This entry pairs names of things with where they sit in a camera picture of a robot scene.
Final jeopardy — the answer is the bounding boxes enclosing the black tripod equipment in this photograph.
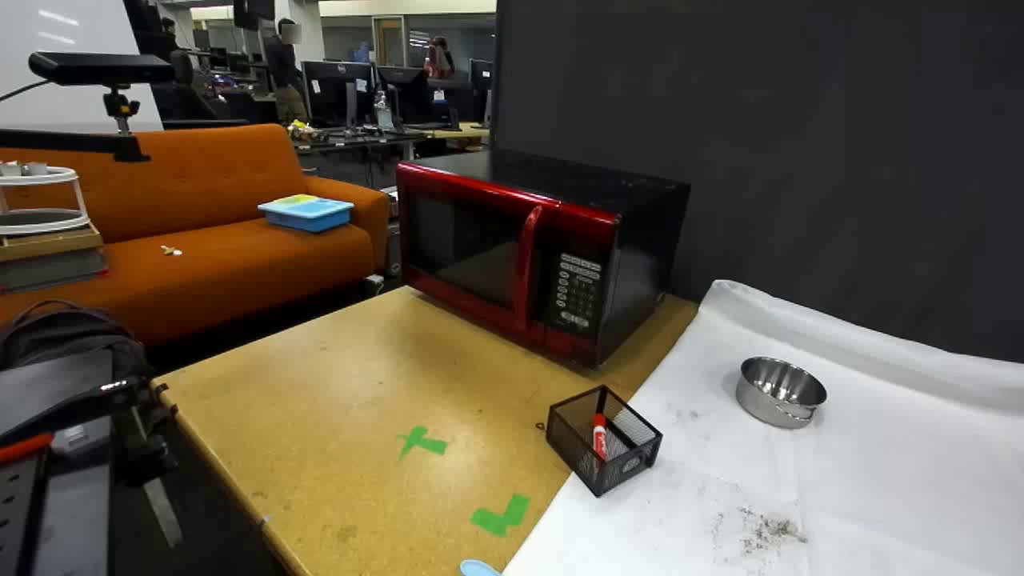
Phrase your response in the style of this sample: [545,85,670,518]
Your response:
[0,379,181,576]

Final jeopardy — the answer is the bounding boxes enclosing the orange sofa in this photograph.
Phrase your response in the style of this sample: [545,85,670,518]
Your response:
[0,125,389,346]

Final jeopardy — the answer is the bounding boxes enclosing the white table cloth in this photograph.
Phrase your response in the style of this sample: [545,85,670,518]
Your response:
[507,279,1024,576]

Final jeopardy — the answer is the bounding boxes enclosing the red white marker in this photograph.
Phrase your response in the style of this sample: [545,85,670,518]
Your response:
[591,414,612,460]

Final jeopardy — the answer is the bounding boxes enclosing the white round stand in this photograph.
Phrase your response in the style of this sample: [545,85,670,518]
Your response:
[0,161,91,238]

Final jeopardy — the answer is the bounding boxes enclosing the red black microwave oven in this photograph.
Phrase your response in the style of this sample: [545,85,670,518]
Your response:
[397,150,692,366]

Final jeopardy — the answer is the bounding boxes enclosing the black backdrop curtain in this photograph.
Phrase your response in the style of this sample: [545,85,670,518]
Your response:
[496,0,1024,361]

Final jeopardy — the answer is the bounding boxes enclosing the black mesh box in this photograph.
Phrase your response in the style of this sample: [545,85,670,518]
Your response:
[546,385,661,495]

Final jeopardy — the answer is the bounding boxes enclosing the black backpack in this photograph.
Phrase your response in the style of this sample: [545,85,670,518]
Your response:
[0,300,155,442]

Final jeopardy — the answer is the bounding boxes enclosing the standing person in background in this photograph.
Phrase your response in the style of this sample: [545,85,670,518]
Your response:
[267,19,308,125]

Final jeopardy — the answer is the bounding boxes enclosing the black camera on mount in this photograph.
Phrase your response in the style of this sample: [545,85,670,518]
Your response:
[29,52,176,134]

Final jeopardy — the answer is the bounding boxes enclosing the round metal bowl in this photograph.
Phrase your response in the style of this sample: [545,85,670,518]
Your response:
[736,356,830,430]

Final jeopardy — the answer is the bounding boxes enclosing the light blue object at edge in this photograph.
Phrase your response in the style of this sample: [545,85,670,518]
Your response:
[460,561,502,576]

